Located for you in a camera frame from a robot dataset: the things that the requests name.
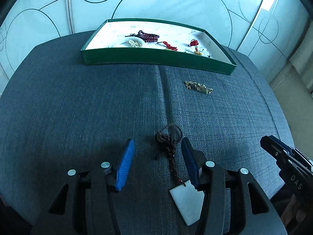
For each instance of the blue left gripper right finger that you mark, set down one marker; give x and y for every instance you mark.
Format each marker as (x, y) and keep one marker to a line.
(194, 161)

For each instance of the white jade bangle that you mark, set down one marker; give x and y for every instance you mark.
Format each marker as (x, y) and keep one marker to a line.
(132, 42)

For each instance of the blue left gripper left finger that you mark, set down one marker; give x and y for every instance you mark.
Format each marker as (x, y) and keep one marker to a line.
(116, 179)

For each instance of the red cord gold charm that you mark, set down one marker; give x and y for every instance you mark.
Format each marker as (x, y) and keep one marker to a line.
(167, 46)

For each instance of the green shallow jewelry box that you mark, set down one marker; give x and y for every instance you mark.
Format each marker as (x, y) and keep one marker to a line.
(98, 48)

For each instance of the person's right hand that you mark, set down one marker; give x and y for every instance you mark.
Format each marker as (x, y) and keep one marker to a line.
(295, 219)

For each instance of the red knot tassel pendant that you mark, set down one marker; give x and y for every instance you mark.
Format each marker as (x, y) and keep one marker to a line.
(193, 47)

